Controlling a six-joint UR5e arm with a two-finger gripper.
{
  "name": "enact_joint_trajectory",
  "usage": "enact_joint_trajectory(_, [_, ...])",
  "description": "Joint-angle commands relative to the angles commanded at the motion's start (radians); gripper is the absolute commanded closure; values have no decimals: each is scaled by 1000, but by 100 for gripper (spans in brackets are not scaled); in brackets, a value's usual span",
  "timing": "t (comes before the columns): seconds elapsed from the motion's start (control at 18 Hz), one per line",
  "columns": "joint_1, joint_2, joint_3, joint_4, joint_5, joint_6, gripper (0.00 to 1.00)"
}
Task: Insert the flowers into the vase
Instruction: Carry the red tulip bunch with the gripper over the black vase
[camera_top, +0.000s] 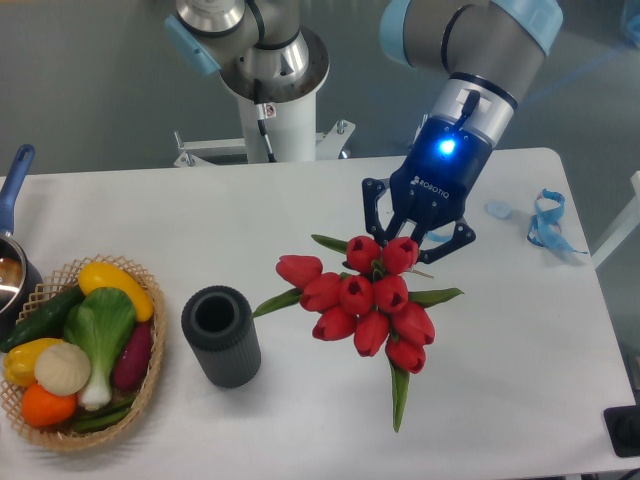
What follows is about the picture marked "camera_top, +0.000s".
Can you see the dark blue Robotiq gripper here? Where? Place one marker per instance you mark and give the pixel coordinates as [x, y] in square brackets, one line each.
[430, 189]

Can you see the red tulip bouquet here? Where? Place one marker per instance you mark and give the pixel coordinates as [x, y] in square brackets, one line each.
[370, 303]

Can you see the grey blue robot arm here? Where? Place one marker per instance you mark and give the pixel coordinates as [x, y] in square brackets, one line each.
[490, 50]

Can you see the dark grey ribbed vase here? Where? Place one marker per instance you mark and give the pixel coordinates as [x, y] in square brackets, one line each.
[218, 324]

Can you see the pale blue plastic cap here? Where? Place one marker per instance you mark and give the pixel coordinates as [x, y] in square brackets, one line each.
[498, 209]

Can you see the blue ribbon strip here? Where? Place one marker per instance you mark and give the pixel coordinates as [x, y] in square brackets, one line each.
[545, 230]

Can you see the black device at edge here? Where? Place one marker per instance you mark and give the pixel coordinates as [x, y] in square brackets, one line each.
[623, 428]

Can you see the purple sweet potato toy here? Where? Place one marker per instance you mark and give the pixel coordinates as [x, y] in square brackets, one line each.
[131, 367]

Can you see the yellow squash toy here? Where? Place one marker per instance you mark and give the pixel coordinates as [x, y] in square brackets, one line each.
[97, 275]

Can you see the green bok choy toy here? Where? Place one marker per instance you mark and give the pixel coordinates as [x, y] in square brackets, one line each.
[100, 326]

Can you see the woven wicker basket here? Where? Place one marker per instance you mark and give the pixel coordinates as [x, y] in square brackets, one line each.
[65, 438]

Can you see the green pea pod toy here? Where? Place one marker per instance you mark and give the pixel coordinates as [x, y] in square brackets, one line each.
[103, 418]

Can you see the dark green cucumber toy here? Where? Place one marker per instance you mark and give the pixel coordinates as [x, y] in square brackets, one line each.
[46, 321]

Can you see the cream garlic bulb toy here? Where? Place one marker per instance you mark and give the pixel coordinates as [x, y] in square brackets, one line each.
[62, 369]

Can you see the orange fruit toy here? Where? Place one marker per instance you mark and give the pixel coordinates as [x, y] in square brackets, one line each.
[40, 408]

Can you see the yellow bell pepper toy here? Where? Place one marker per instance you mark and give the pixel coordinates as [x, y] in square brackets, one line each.
[19, 362]

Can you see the metal base bracket frame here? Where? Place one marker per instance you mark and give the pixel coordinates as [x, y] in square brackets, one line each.
[330, 145]

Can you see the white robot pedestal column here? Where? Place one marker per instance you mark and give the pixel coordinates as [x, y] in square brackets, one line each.
[290, 127]

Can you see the white frame post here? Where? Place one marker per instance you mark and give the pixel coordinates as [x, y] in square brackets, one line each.
[619, 229]

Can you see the blue handled saucepan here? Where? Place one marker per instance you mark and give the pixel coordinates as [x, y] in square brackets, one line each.
[19, 276]

